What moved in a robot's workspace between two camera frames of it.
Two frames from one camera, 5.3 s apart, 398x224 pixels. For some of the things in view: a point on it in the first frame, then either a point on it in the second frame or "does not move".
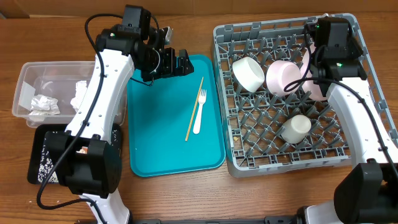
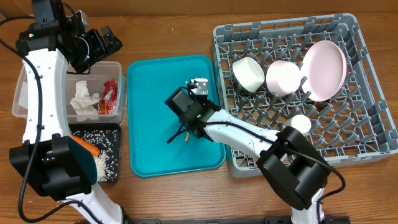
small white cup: [295, 129] does not move
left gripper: [171, 68] to [94, 35]
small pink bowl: [280, 74] does not move
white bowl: [248, 73] does not move
